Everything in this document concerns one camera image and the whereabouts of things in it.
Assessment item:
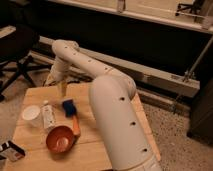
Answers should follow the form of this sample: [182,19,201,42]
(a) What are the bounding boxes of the red bowl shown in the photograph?
[46,126,74,154]

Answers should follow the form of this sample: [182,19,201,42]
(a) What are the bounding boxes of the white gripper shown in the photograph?
[44,64,68,98]

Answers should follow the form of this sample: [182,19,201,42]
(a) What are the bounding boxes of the black and white eraser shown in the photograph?
[0,141,25,162]

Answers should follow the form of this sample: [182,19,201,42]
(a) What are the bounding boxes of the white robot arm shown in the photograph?
[45,39,162,171]

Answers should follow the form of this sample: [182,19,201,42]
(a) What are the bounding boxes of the blue brush with orange handle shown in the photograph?
[62,99,81,136]

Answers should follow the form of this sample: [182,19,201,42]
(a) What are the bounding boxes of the black office chair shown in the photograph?
[0,24,50,102]

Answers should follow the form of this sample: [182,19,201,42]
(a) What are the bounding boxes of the metal beam rail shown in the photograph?
[40,37,200,98]

